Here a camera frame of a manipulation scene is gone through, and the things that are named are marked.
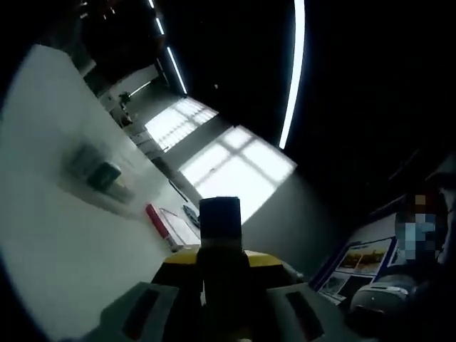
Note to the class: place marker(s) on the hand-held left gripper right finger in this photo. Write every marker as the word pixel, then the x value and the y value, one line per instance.
pixel 292 310

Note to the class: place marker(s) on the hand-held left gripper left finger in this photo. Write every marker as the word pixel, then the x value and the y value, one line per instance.
pixel 156 306

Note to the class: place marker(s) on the clear storage area container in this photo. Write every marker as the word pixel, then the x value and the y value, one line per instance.
pixel 82 185

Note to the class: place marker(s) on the red flat box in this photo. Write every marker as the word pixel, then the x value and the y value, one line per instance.
pixel 156 222

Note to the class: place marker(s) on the white chest device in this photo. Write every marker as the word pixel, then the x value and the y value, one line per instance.
pixel 381 295

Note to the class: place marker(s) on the blue packet on table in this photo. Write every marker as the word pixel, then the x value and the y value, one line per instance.
pixel 190 213

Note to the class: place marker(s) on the dark flat tablet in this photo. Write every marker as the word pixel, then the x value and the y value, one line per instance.
pixel 178 189

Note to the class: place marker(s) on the wide blinds window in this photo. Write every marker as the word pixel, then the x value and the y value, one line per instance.
pixel 238 167

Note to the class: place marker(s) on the white mesh chair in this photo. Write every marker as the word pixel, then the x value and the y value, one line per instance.
pixel 149 151
pixel 137 137

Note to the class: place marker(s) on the narrow blinds window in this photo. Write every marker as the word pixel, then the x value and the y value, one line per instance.
pixel 181 123

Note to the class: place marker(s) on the white cabinet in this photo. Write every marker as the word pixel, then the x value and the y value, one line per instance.
pixel 119 115

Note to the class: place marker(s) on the potted plant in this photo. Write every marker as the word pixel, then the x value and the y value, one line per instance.
pixel 124 98

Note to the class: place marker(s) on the ceiling light strip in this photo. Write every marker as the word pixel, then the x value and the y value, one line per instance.
pixel 159 25
pixel 176 69

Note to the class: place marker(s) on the long curved ceiling light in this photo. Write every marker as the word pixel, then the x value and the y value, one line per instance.
pixel 294 71

